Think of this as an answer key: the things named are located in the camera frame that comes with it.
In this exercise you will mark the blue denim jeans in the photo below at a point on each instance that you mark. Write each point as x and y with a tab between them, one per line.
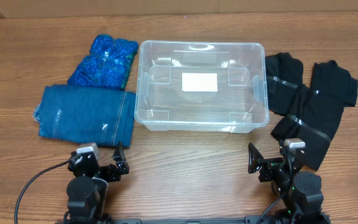
83	114

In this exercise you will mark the blue sequin garment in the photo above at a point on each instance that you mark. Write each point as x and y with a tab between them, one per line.
107	65

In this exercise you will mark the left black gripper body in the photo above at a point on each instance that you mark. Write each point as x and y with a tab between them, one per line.
109	170

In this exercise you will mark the small folded black garment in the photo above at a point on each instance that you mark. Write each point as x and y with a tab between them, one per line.
284	77

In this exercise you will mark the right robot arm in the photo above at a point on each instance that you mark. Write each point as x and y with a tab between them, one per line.
299	195

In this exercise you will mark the white label in bin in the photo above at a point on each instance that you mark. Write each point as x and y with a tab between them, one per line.
199	82

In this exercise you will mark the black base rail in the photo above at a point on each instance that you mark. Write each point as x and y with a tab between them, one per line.
191	221

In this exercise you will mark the clear plastic storage bin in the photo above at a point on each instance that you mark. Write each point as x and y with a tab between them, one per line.
239	106

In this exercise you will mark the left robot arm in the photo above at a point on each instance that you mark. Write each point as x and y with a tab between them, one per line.
87	191

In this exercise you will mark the large black garment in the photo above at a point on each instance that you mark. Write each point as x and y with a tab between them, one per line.
316	111

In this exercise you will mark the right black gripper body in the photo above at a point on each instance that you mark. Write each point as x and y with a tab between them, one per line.
281	178

